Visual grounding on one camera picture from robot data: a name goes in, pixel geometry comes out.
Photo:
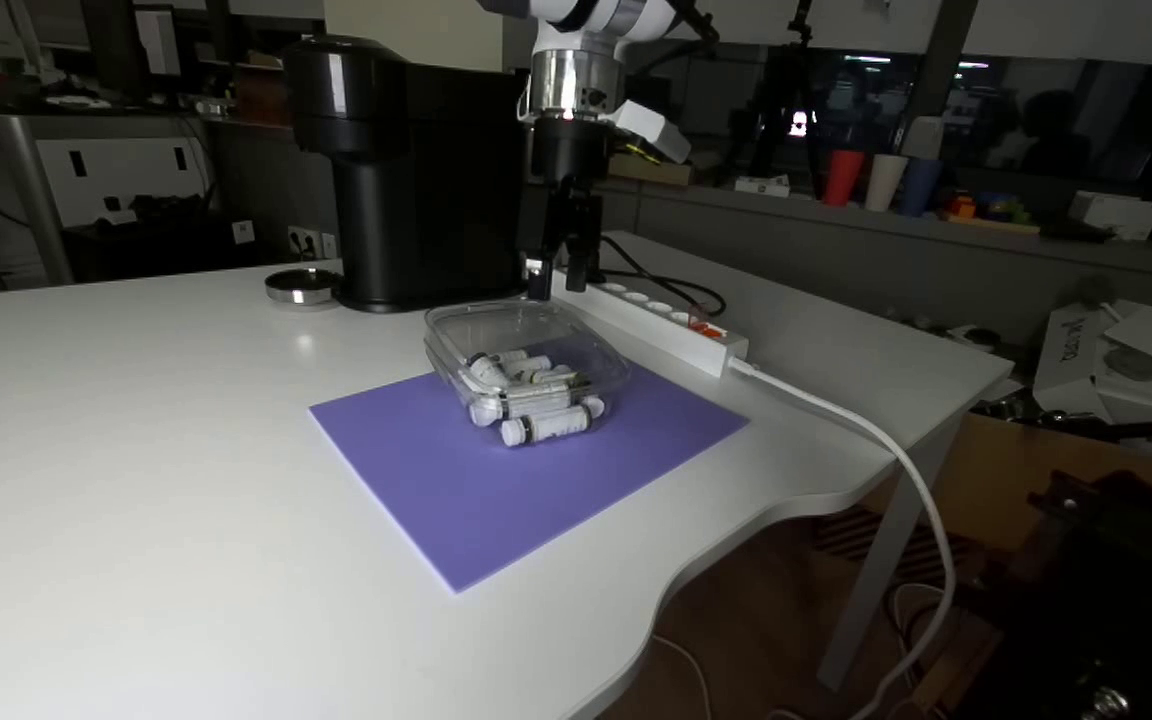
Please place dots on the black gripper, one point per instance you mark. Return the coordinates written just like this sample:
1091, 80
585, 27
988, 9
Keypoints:
562, 154

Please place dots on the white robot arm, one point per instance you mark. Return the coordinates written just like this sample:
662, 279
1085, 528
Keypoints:
578, 41

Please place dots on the clear plastic bowl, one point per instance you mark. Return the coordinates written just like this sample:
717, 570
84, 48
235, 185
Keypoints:
458, 367

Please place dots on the white cylindrical capsule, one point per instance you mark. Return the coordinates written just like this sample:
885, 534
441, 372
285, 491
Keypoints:
485, 368
526, 361
593, 406
558, 372
551, 427
485, 409

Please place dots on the black coffee machine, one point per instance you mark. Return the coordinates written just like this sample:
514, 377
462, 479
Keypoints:
416, 185

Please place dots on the round silver black disc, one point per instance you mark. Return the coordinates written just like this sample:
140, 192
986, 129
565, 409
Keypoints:
301, 287

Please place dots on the purple rectangular mat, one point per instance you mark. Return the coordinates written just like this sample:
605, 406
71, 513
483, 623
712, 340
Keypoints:
468, 493

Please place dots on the red cup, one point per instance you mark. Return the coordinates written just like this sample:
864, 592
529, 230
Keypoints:
844, 178

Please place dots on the white cup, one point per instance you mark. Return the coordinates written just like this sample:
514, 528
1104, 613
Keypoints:
885, 183

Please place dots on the grey cabinet counter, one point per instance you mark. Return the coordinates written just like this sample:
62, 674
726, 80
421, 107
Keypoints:
898, 261

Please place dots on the blue cup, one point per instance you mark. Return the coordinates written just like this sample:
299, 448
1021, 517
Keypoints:
917, 185

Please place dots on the grey table leg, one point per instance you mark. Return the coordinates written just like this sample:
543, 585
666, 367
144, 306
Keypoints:
889, 545

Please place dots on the small white box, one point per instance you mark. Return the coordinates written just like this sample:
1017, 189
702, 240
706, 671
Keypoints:
1119, 218

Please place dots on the white cardboard boxes pile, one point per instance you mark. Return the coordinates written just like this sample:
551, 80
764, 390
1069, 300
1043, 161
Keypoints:
1136, 361

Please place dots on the white power strip orange switch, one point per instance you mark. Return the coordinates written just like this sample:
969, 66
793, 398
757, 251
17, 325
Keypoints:
669, 325

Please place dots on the grey wrist camera bar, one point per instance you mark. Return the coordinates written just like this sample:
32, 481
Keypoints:
654, 133

